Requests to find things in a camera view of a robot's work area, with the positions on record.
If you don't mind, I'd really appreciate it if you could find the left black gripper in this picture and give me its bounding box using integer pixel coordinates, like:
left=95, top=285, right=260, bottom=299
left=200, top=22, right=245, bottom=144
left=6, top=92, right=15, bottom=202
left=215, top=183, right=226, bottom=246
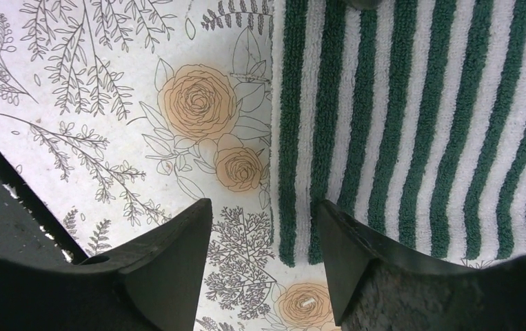
left=343, top=0, right=383, bottom=10

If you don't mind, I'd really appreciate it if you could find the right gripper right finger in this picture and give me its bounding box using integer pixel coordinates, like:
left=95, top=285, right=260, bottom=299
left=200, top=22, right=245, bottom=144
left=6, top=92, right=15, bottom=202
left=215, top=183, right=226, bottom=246
left=316, top=200, right=526, bottom=330

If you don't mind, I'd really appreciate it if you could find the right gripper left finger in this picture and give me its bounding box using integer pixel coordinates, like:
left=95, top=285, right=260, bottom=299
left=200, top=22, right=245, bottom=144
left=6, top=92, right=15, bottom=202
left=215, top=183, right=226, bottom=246
left=0, top=199, right=213, bottom=330

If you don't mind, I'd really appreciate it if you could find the green white striped towel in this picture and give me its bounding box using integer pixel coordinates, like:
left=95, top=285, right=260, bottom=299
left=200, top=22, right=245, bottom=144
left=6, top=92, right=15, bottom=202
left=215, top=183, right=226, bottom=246
left=270, top=1, right=526, bottom=266

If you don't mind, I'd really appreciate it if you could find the floral table cloth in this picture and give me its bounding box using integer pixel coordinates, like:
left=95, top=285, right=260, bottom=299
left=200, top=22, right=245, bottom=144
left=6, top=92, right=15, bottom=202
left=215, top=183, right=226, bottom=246
left=0, top=1, right=336, bottom=330

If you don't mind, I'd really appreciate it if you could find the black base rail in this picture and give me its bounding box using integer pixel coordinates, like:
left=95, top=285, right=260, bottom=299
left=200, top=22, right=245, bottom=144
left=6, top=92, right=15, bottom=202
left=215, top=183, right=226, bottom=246
left=0, top=153, right=87, bottom=266

